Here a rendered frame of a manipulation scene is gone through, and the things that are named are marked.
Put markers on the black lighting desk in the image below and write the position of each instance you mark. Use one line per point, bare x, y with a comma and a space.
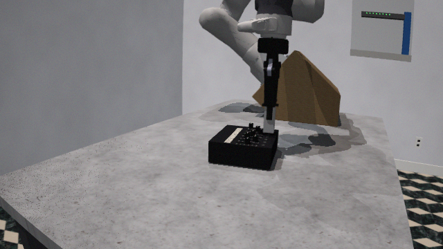
234, 145

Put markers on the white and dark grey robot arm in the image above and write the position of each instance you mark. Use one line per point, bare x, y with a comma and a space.
274, 17

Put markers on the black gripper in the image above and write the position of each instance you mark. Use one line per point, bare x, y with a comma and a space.
273, 47

